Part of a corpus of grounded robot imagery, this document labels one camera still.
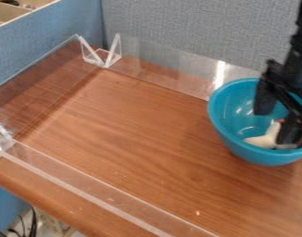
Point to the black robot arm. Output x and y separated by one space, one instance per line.
280 86

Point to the clear acrylic barrier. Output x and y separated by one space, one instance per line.
108 146

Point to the wooden shelf box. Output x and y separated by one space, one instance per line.
16 9

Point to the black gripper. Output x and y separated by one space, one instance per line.
280 82

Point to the blue plastic bowl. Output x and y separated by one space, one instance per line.
235 123

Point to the white brown toy mushroom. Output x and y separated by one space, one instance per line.
267 140

